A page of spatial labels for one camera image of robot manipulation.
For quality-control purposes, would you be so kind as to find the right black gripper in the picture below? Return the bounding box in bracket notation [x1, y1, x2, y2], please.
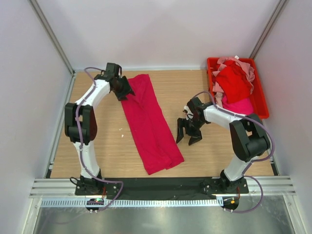
[176, 117, 205, 146]

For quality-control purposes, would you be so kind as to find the crimson t shirt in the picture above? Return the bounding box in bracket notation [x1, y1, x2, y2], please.
[121, 74, 184, 175]

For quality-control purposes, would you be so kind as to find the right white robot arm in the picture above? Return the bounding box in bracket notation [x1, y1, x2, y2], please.
[176, 97, 271, 193]

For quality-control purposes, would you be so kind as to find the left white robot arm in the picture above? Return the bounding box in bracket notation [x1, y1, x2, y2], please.
[64, 63, 134, 195]

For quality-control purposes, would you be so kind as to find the magenta t shirt in bin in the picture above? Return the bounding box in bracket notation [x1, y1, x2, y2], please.
[222, 96, 254, 115]

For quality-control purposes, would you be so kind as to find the red t shirt in bin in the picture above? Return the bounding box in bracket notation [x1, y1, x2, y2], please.
[215, 59, 254, 103]

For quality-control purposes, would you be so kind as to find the red plastic bin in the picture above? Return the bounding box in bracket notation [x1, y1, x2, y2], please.
[207, 57, 270, 119]

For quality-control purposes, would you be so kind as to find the pink t shirt in bin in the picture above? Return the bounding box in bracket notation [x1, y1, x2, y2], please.
[211, 55, 255, 108]

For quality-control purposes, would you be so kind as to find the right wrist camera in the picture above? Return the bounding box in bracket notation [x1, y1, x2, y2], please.
[183, 106, 193, 120]

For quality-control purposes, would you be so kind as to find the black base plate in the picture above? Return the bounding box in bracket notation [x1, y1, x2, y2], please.
[70, 177, 249, 196]

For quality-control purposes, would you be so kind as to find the aluminium frame rail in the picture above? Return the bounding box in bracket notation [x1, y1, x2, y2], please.
[29, 176, 296, 198]

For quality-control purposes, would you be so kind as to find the left corner aluminium post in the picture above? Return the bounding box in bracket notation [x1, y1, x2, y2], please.
[28, 0, 75, 76]

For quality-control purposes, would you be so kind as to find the corner aluminium post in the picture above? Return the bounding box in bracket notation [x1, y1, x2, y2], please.
[28, 0, 75, 76]
[249, 0, 289, 59]

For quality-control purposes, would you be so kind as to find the slotted cable duct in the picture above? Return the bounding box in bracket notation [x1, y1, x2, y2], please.
[41, 197, 223, 208]

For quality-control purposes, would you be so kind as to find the right corner aluminium post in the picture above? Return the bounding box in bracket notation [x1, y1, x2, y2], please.
[249, 0, 289, 59]

